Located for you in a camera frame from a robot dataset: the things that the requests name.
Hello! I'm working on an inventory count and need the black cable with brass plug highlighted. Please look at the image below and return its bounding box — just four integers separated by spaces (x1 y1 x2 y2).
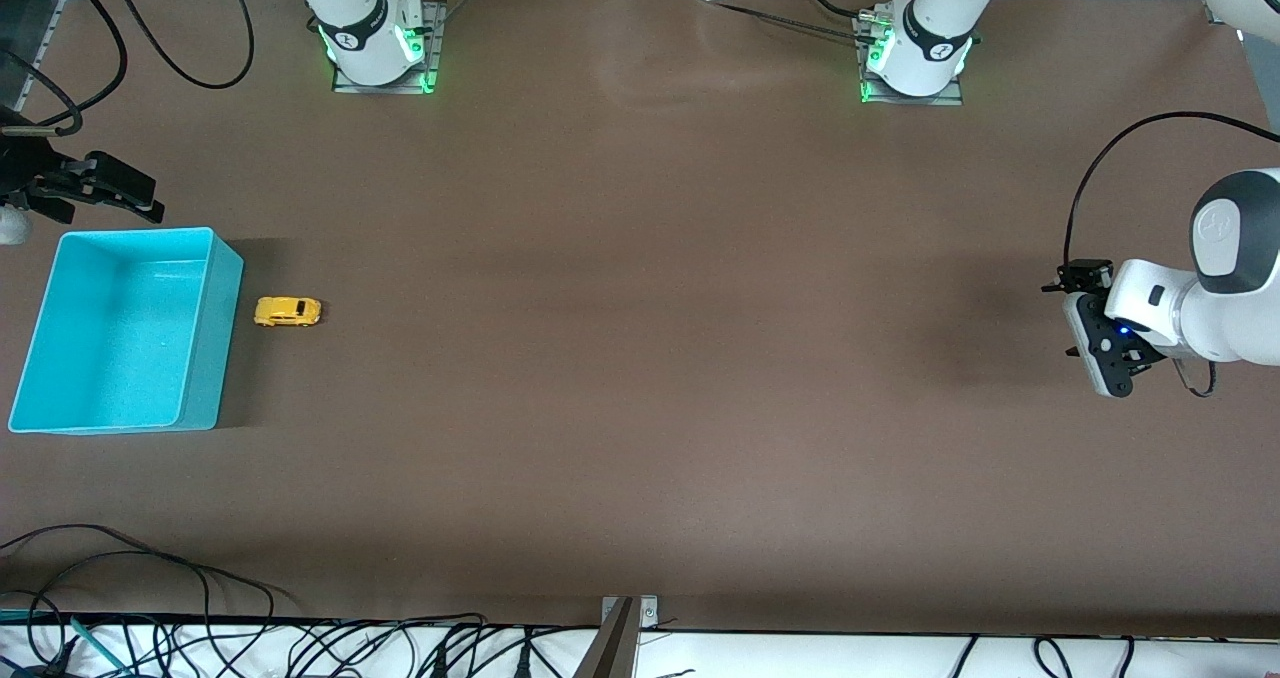
0 0 131 138

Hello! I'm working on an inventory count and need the white ledge board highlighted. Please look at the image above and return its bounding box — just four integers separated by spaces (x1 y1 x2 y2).
0 613 1280 678

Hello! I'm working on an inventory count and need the black cable to arm base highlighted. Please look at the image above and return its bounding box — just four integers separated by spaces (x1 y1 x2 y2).
700 0 867 39

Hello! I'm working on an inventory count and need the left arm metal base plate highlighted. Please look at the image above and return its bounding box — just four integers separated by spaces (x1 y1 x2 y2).
858 13 967 107

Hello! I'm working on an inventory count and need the black looping cable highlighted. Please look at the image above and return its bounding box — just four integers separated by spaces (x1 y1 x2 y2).
100 0 255 88

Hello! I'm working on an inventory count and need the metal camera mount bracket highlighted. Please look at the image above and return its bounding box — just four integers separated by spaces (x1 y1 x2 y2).
575 595 660 678

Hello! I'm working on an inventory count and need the long black table cable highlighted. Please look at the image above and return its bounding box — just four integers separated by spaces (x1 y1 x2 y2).
0 524 301 659

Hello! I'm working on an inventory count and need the yellow beetle toy car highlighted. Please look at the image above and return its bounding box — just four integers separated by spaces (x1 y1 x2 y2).
253 297 323 328

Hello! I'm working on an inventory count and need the turquoise plastic bin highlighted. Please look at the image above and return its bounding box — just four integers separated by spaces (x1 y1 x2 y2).
8 227 244 433

